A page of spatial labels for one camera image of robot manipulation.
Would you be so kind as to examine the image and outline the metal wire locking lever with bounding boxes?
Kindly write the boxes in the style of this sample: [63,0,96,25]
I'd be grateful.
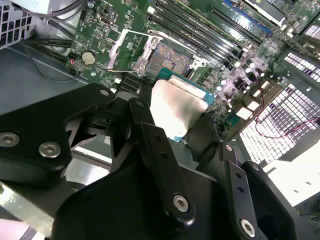
[146,29,201,57]

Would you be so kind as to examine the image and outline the metal socket cover frame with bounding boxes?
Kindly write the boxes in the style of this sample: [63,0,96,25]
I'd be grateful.
[106,28,161,76]

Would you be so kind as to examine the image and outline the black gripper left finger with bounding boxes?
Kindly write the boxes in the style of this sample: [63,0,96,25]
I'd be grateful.
[0,79,196,227]

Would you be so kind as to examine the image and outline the silver green CPU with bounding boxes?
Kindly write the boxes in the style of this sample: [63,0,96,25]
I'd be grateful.
[149,66,216,144]

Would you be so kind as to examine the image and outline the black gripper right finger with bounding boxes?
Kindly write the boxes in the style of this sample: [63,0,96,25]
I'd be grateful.
[186,117,300,240]

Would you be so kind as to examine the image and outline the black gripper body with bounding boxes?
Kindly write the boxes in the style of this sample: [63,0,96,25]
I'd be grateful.
[52,147,238,240]

